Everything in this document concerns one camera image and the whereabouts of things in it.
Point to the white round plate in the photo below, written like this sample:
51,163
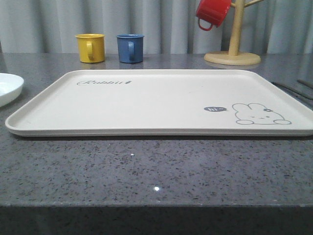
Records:
10,87

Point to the silver metal fork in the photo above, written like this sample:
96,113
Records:
292,90

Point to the beige rabbit serving tray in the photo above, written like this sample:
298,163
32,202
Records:
161,102

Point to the blue enamel mug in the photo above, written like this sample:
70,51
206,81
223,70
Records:
130,48

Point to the yellow enamel mug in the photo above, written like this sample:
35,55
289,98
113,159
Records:
91,47

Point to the wooden mug tree stand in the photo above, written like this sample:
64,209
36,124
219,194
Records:
233,56

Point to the red enamel mug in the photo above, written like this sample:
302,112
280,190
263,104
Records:
213,12

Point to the grey pleated curtain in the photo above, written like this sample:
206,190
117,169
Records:
169,26

